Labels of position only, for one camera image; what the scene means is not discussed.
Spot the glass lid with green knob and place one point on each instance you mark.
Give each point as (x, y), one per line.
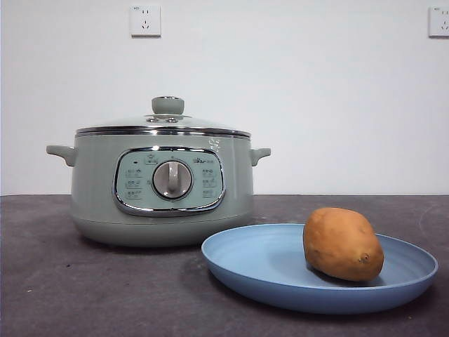
(167, 104)

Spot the brown potato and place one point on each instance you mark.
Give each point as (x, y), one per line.
(342, 245)

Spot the blue round plate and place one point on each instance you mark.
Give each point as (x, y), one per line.
(252, 259)

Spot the pale green electric steamer pot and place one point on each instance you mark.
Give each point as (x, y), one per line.
(94, 196)

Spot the white wall socket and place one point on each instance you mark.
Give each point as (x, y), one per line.
(440, 21)
(146, 21)

